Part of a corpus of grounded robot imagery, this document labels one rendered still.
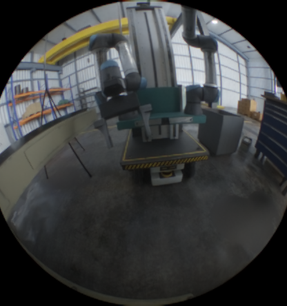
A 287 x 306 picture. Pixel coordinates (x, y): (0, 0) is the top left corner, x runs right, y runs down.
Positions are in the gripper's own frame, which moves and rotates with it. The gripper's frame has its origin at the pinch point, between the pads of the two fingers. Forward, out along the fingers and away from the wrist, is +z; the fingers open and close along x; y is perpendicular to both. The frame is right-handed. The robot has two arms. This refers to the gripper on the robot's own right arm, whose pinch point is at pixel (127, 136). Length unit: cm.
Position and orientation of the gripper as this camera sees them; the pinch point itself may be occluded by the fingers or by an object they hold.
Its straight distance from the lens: 34.2
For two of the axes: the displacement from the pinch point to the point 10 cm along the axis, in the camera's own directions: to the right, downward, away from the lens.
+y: -0.6, -1.3, 9.9
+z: 2.8, 9.5, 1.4
